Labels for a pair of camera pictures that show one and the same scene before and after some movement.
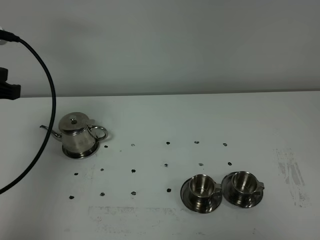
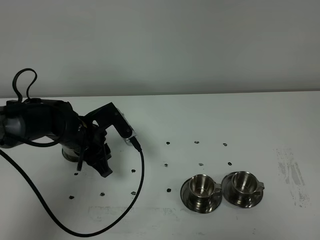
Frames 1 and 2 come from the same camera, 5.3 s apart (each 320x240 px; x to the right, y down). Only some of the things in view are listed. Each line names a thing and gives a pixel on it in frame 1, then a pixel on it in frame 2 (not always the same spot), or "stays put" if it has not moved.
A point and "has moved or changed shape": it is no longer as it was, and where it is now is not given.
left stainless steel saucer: x=216 y=199 stays put
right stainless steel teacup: x=244 y=186 stays put
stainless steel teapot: x=77 y=133 has moved or changed shape
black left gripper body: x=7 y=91 to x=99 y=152
